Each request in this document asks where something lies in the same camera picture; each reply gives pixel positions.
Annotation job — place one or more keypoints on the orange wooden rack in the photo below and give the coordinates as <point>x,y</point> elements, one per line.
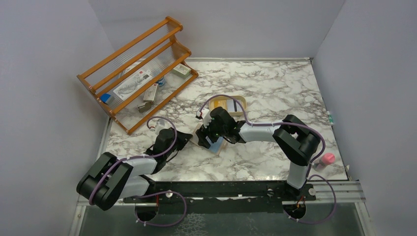
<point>158,50</point>

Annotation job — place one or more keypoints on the white card with dark stripe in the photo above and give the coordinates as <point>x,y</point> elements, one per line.
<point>232,106</point>

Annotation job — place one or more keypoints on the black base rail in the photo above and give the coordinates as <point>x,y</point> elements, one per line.
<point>211,197</point>

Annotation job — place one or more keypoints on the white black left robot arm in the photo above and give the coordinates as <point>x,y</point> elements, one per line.
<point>110,178</point>

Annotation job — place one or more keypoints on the grey olive small object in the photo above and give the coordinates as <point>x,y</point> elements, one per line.
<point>144,107</point>

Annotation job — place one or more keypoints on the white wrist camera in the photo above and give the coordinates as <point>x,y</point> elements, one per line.
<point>160,125</point>
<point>204,115</point>

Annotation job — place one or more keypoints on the beige oval tray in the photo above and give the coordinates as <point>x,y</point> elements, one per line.
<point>239,98</point>

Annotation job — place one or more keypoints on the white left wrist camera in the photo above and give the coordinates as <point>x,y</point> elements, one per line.
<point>160,125</point>

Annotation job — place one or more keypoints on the blue white round jar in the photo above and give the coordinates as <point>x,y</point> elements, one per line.
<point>161,81</point>

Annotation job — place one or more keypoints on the green white small tube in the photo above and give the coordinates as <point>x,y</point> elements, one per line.
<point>330,118</point>

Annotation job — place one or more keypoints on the blue grey eraser block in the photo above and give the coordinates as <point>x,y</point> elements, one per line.
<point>106,98</point>

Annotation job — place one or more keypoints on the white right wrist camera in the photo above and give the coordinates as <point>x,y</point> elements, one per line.
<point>204,115</point>

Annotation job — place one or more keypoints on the tan leather card holder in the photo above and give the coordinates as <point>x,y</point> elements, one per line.
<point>215,148</point>

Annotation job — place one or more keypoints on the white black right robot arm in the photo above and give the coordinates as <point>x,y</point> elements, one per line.
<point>298,141</point>

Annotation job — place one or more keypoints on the gold credit card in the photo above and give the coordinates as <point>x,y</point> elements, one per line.
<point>220,103</point>

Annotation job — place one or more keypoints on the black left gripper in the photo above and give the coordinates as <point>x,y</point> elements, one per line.
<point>183,138</point>

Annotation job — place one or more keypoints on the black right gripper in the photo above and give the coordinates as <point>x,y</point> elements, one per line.
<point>201,133</point>

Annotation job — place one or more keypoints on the pink bottle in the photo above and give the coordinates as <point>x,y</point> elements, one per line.
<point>326,160</point>

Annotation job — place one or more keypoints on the white printed packet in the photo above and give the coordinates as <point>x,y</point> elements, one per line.
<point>134,82</point>

